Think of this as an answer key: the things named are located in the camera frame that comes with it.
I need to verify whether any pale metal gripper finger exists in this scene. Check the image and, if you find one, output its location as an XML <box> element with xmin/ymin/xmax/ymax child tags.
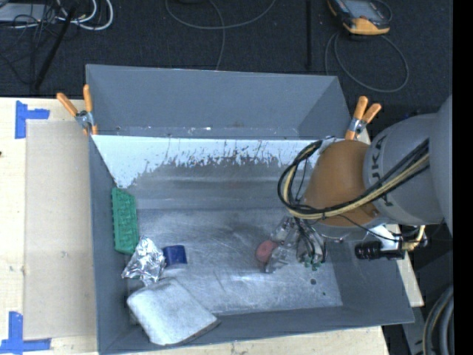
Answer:
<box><xmin>271</xmin><ymin>217</ymin><xmax>297</xmax><ymax>246</ymax></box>
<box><xmin>263</xmin><ymin>246</ymin><xmax>293</xmax><ymax>274</ymax></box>

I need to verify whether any red round toy fruit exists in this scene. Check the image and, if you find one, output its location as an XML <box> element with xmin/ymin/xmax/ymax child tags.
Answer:
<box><xmin>256</xmin><ymin>239</ymin><xmax>279</xmax><ymax>264</ymax></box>

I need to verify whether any grey metal bin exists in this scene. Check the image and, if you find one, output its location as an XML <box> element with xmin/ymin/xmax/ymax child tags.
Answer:
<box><xmin>84</xmin><ymin>64</ymin><xmax>415</xmax><ymax>354</ymax></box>

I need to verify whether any dark blue cup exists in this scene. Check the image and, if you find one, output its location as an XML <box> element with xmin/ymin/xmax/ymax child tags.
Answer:
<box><xmin>161</xmin><ymin>245</ymin><xmax>188</xmax><ymax>268</ymax></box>

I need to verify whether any crumpled silver foil packet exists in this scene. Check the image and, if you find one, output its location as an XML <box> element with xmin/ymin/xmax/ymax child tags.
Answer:
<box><xmin>120</xmin><ymin>236</ymin><xmax>166</xmax><ymax>287</ymax></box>

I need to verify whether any dark green flat block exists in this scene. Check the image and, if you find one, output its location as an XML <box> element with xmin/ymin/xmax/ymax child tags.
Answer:
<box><xmin>111</xmin><ymin>186</ymin><xmax>140</xmax><ymax>255</ymax></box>

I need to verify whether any pale flat board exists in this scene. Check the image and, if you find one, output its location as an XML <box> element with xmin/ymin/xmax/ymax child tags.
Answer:
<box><xmin>22</xmin><ymin>119</ymin><xmax>99</xmax><ymax>342</ymax></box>

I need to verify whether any black cylinder on white bracket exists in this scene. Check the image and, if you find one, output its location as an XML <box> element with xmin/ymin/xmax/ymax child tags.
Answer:
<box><xmin>353</xmin><ymin>224</ymin><xmax>429</xmax><ymax>262</ymax></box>

